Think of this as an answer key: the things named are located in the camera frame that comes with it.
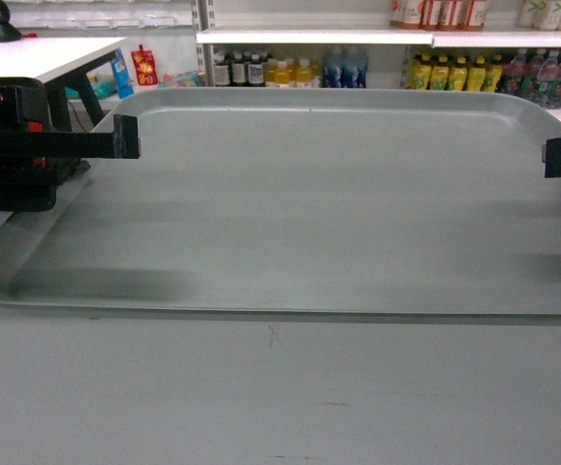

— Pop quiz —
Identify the white checkout table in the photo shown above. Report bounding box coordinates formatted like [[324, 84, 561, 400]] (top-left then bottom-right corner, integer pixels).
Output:
[[0, 37, 126, 83]]

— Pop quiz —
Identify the silver grey serving tray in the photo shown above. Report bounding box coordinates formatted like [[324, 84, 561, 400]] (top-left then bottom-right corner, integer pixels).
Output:
[[0, 88, 561, 326]]

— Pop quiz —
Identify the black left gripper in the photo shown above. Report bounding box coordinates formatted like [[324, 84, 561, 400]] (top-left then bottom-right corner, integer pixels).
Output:
[[0, 77, 140, 212]]

